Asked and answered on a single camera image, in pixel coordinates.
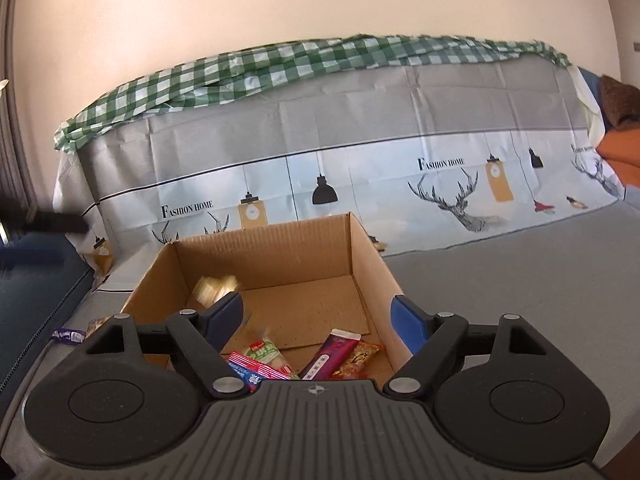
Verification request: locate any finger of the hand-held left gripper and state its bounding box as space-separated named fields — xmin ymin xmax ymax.
xmin=0 ymin=199 xmax=90 ymax=235

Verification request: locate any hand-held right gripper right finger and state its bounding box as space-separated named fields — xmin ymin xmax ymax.
xmin=384 ymin=295 xmax=543 ymax=397

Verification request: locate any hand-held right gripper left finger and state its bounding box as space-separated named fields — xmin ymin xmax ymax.
xmin=92 ymin=291 xmax=251 ymax=397

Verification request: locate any yellow wafer bar packet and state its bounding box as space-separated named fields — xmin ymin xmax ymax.
xmin=192 ymin=275 xmax=242 ymax=307

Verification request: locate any green label peanut packet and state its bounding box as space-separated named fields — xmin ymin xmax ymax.
xmin=242 ymin=337 xmax=301 ymax=381

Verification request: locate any large red snack packet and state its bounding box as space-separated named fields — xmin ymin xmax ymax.
xmin=227 ymin=351 xmax=293 ymax=393

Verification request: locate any small red yellow packet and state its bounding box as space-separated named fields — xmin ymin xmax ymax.
xmin=332 ymin=340 xmax=383 ymax=381

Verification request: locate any long foil stick packet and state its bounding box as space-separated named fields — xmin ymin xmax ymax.
xmin=300 ymin=329 xmax=361 ymax=381

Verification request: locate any cardboard box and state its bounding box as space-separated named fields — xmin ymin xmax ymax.
xmin=120 ymin=212 xmax=416 ymax=386

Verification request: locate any blue sofa cushion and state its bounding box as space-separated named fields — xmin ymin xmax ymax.
xmin=0 ymin=232 xmax=96 ymax=396

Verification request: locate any grey curtain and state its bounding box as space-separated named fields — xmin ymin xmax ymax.
xmin=0 ymin=0 xmax=36 ymax=221

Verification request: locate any grey sofa seat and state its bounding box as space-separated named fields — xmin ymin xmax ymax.
xmin=0 ymin=200 xmax=640 ymax=480

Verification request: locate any purple candy bar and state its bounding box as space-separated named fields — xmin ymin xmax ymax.
xmin=52 ymin=327 xmax=87 ymax=345

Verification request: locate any deer print cloth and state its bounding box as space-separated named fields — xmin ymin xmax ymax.
xmin=52 ymin=52 xmax=626 ymax=293

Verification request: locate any orange pillow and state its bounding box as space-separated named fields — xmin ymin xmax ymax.
xmin=597 ymin=127 xmax=640 ymax=186

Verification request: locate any green checkered cloth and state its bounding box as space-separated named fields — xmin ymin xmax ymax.
xmin=54 ymin=34 xmax=571 ymax=151

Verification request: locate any blue cloth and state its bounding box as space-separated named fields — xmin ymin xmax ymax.
xmin=575 ymin=66 xmax=610 ymax=131

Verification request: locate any brown pillow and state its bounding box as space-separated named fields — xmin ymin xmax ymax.
xmin=599 ymin=75 xmax=640 ymax=130

